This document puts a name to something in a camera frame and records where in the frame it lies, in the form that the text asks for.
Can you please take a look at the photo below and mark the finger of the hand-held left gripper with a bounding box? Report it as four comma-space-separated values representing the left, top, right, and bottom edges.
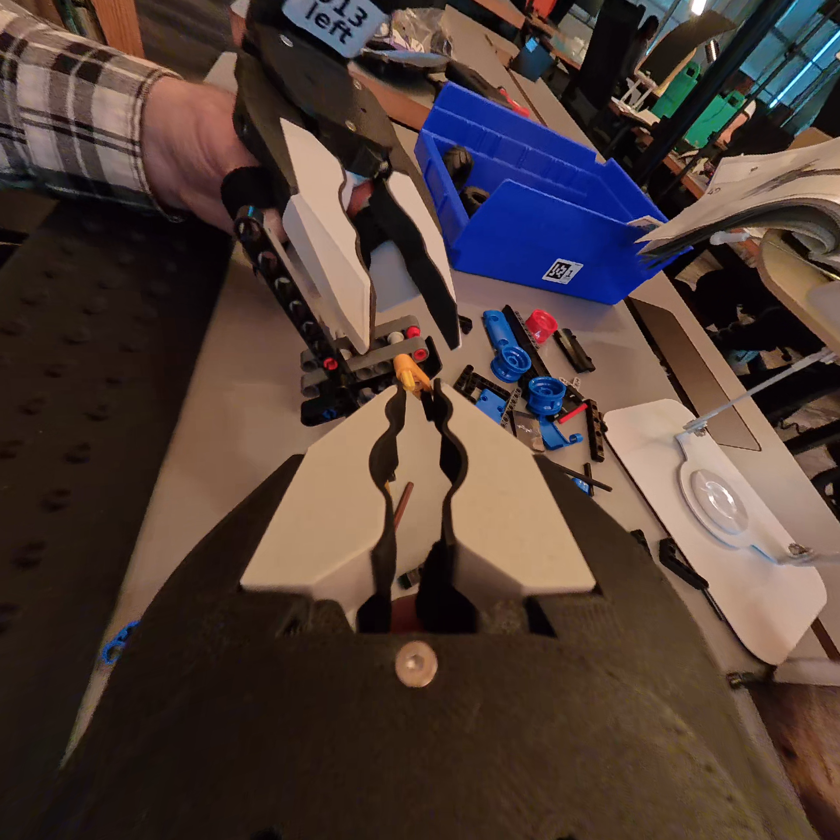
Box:
281, 118, 376, 355
367, 172, 462, 350

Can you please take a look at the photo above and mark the white book stand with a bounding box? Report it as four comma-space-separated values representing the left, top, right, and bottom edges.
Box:
602, 223, 840, 667

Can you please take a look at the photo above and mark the black curved toy panel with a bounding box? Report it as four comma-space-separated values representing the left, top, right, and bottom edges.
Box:
553, 328, 597, 373

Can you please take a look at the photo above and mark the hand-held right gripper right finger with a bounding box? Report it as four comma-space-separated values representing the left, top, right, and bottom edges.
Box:
416, 379, 598, 634

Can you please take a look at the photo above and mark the toy brick assembly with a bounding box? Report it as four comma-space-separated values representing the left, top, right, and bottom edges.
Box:
233, 205, 444, 427

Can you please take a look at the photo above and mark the instruction booklet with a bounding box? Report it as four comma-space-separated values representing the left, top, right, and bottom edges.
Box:
633, 138, 840, 270

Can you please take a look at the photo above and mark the blue toy wheel hub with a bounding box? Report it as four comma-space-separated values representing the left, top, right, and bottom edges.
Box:
491, 346, 531, 383
527, 376, 567, 416

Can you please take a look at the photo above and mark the blue curved toy panel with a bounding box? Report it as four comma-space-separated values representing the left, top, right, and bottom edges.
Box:
539, 420, 585, 452

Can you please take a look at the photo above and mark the person's left forearm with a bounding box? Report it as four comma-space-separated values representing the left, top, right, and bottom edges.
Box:
0, 0, 185, 217

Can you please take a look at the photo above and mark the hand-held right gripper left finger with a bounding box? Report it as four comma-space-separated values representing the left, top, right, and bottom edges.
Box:
239, 384, 403, 634

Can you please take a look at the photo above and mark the crumpled clear plastic bag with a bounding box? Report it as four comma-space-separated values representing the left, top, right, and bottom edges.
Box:
367, 7, 454, 67

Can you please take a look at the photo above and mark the person's left hand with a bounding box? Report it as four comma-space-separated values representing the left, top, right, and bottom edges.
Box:
141, 79, 290, 238

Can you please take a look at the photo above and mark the blue storage bin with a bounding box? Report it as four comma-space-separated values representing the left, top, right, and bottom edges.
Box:
415, 82, 690, 306

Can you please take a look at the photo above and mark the grey desk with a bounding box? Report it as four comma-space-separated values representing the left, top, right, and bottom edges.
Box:
62, 0, 840, 775

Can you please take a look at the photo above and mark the black pole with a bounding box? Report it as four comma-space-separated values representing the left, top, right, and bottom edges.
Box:
633, 0, 798, 191

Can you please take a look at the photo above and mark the black angled toy beam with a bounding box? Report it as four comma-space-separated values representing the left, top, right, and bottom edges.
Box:
658, 538, 710, 590

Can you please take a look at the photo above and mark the black dotted floor mat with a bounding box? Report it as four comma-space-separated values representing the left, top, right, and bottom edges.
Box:
0, 190, 234, 788

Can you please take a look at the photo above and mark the blue long toy panel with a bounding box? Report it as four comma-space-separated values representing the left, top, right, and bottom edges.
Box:
482, 310, 519, 355

